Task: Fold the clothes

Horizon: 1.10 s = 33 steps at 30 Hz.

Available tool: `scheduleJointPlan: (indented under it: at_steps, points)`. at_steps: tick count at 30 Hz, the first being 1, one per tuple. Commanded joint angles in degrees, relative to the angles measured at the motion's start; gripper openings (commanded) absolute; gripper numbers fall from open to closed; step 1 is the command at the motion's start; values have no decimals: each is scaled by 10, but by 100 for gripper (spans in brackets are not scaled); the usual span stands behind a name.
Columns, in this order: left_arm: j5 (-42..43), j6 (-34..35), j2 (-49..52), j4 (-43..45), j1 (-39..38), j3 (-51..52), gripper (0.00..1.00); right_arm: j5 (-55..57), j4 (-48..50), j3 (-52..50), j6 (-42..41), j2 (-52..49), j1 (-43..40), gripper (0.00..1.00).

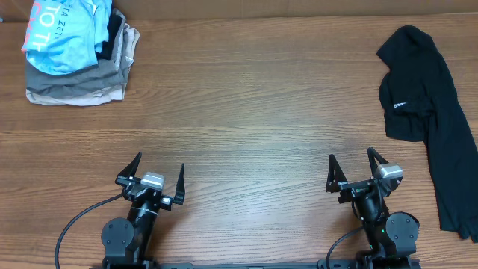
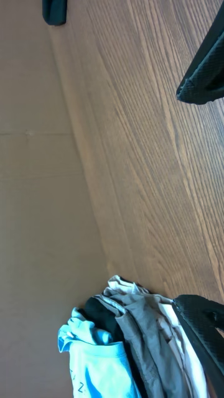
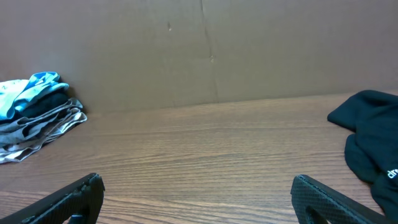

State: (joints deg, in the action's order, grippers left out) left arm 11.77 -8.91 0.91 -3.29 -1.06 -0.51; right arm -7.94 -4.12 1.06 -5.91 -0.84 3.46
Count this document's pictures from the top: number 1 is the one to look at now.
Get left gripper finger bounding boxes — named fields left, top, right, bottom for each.
left=117, top=152, right=142, bottom=179
left=173, top=164, right=185, bottom=205

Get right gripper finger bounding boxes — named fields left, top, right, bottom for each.
left=326, top=154, right=348, bottom=193
left=367, top=147, right=388, bottom=175

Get black t-shirt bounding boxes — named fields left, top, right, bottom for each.
left=377, top=25, right=477, bottom=242

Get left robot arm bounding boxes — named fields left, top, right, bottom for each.
left=101, top=152, right=185, bottom=268

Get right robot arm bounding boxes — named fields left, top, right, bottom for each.
left=325, top=147, right=420, bottom=268

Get beige folded shirt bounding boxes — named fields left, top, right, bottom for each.
left=25, top=22, right=140, bottom=107

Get dark grey folded shirt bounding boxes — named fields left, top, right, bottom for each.
left=25, top=9, right=131, bottom=99

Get black folded garment in stack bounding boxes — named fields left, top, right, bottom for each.
left=96, top=14, right=122, bottom=60

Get light blue printed t-shirt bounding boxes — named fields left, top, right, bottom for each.
left=22, top=0, right=112, bottom=75

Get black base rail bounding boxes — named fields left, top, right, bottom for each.
left=89, top=258, right=423, bottom=269

